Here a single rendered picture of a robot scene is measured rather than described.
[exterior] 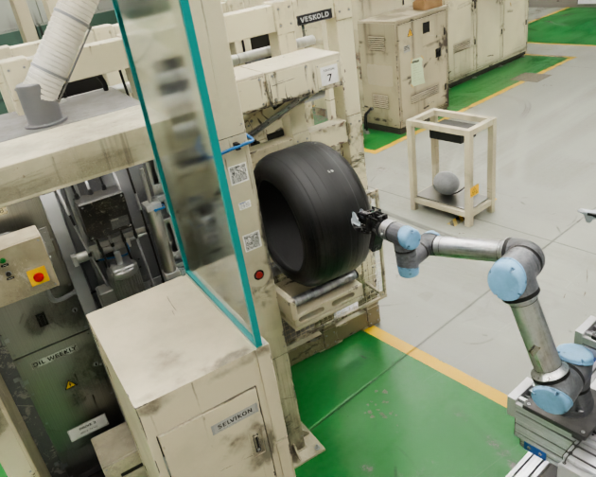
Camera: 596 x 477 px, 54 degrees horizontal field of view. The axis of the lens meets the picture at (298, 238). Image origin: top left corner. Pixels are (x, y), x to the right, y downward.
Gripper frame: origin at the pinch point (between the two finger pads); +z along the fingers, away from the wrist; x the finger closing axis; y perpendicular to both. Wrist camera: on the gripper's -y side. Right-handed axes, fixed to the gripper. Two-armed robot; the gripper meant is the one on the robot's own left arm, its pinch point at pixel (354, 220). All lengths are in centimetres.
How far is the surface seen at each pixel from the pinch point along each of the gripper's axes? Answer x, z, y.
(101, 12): -147, 946, 105
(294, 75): -9, 43, 53
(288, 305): 28.4, 15.5, -31.5
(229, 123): 35, 17, 47
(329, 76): -27, 43, 48
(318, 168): 4.4, 13.0, 20.6
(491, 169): -221, 141, -73
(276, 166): 16.1, 24.9, 23.5
